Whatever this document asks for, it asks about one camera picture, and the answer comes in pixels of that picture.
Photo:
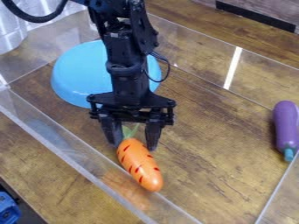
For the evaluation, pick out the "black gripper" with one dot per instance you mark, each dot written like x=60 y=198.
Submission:
x=131 y=102

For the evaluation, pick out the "orange toy carrot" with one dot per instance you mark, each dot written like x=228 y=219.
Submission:
x=138 y=161

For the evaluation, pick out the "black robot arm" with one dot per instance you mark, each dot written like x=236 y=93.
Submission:
x=130 y=40

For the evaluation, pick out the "blue upturned bowl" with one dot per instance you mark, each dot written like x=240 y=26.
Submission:
x=82 y=73

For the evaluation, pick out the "purple toy eggplant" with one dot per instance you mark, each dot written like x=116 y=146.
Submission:
x=286 y=118

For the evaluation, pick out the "blue object at corner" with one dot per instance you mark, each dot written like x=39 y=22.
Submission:
x=10 y=211

